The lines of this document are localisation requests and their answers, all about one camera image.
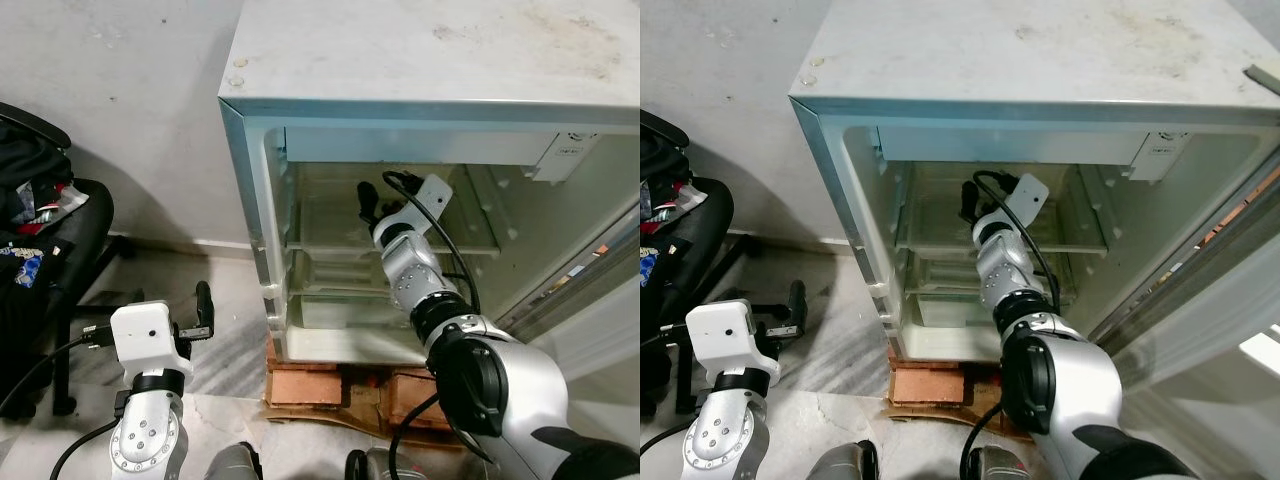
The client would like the grey right robot leg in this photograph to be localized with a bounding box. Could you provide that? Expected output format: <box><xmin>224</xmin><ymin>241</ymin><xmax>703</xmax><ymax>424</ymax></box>
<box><xmin>344</xmin><ymin>446</ymin><xmax>433</xmax><ymax>480</ymax></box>
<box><xmin>964</xmin><ymin>444</ymin><xmax>1053</xmax><ymax>480</ymax></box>

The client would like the grey robot leg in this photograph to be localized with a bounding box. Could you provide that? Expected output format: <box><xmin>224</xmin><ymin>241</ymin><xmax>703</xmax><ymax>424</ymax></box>
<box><xmin>964</xmin><ymin>444</ymin><xmax>1053</xmax><ymax>480</ymax></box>
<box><xmin>814</xmin><ymin>439</ymin><xmax>882</xmax><ymax>480</ymax></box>
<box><xmin>344</xmin><ymin>446</ymin><xmax>433</xmax><ymax>480</ymax></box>
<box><xmin>204</xmin><ymin>442</ymin><xmax>264</xmax><ymax>480</ymax></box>

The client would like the grey left robot leg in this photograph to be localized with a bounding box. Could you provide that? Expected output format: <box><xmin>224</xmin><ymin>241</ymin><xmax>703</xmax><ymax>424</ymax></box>
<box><xmin>204</xmin><ymin>442</ymin><xmax>264</xmax><ymax>480</ymax></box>
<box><xmin>814</xmin><ymin>439</ymin><xmax>882</xmax><ymax>480</ymax></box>

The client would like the black office chair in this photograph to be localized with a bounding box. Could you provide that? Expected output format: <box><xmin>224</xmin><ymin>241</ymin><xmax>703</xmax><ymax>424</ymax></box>
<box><xmin>0</xmin><ymin>100</ymin><xmax>132</xmax><ymax>418</ymax></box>
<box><xmin>640</xmin><ymin>108</ymin><xmax>748</xmax><ymax>423</ymax></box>

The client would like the white thermostat box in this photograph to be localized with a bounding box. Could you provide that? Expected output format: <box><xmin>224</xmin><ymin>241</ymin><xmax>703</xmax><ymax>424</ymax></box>
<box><xmin>526</xmin><ymin>132</ymin><xmax>602</xmax><ymax>185</ymax></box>
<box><xmin>1127</xmin><ymin>132</ymin><xmax>1194</xmax><ymax>184</ymax></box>

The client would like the small grey fridge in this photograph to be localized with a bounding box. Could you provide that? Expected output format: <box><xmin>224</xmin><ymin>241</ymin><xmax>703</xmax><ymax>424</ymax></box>
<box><xmin>787</xmin><ymin>0</ymin><xmax>1280</xmax><ymax>364</ymax></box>
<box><xmin>217</xmin><ymin>0</ymin><xmax>641</xmax><ymax>367</ymax></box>

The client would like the silver fridge door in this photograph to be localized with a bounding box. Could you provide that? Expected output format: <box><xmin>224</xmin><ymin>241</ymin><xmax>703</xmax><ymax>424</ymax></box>
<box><xmin>1084</xmin><ymin>61</ymin><xmax>1280</xmax><ymax>402</ymax></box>
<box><xmin>494</xmin><ymin>200</ymin><xmax>641</xmax><ymax>402</ymax></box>

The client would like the clear freezer compartment flap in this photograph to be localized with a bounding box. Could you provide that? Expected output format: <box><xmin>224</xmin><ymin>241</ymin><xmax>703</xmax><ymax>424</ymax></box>
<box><xmin>877</xmin><ymin>124</ymin><xmax>1153</xmax><ymax>168</ymax></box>
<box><xmin>282</xmin><ymin>124</ymin><xmax>562</xmax><ymax>169</ymax></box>

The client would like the clear crisper drawer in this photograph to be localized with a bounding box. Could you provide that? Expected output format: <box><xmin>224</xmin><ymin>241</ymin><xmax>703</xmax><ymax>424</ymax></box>
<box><xmin>903</xmin><ymin>250</ymin><xmax>1013</xmax><ymax>333</ymax></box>
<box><xmin>288</xmin><ymin>250</ymin><xmax>443</xmax><ymax>333</ymax></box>

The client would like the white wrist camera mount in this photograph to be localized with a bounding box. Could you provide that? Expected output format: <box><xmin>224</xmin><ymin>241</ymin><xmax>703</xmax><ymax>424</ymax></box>
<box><xmin>378</xmin><ymin>175</ymin><xmax>454</xmax><ymax>238</ymax></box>
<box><xmin>685</xmin><ymin>299</ymin><xmax>782</xmax><ymax>377</ymax></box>
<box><xmin>985</xmin><ymin>172</ymin><xmax>1051</xmax><ymax>233</ymax></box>
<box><xmin>109</xmin><ymin>300</ymin><xmax>194</xmax><ymax>377</ymax></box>

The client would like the wooden base board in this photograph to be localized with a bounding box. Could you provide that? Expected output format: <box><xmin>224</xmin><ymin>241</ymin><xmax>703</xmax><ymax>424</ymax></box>
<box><xmin>882</xmin><ymin>396</ymin><xmax>1035</xmax><ymax>444</ymax></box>
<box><xmin>258</xmin><ymin>392</ymin><xmax>483</xmax><ymax>448</ymax></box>

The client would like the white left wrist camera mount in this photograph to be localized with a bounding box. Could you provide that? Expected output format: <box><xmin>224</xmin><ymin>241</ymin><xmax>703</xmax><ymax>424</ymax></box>
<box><xmin>109</xmin><ymin>300</ymin><xmax>194</xmax><ymax>377</ymax></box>
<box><xmin>685</xmin><ymin>299</ymin><xmax>782</xmax><ymax>377</ymax></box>

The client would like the clear fridge shelf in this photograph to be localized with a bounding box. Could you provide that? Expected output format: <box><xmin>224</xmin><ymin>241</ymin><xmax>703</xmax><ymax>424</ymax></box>
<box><xmin>287</xmin><ymin>164</ymin><xmax>502</xmax><ymax>258</ymax></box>
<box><xmin>894</xmin><ymin>164</ymin><xmax>1112</xmax><ymax>258</ymax></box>

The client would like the pile of dark clothes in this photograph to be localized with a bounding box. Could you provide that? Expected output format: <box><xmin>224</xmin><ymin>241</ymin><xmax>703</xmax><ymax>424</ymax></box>
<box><xmin>0</xmin><ymin>124</ymin><xmax>78</xmax><ymax>263</ymax></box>
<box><xmin>640</xmin><ymin>128</ymin><xmax>693</xmax><ymax>253</ymax></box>

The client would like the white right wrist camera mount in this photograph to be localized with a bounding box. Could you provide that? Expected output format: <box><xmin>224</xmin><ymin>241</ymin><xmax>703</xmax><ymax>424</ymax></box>
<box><xmin>985</xmin><ymin>172</ymin><xmax>1051</xmax><ymax>233</ymax></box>
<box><xmin>378</xmin><ymin>175</ymin><xmax>454</xmax><ymax>238</ymax></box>

